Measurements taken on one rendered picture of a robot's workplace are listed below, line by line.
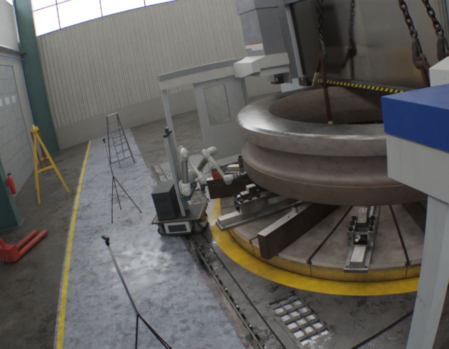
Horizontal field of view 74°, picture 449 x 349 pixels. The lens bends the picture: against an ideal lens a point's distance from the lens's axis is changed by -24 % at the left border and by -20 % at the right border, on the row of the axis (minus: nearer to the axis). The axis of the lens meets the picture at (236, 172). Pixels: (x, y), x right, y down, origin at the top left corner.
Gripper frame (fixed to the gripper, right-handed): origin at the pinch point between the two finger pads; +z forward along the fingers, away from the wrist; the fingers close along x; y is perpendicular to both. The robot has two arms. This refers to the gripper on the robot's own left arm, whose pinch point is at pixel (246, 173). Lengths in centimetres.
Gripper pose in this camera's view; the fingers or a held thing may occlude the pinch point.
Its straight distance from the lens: 617.2
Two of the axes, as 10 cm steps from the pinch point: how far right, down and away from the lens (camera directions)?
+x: -2.2, -2.9, 9.3
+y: -1.7, -9.3, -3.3
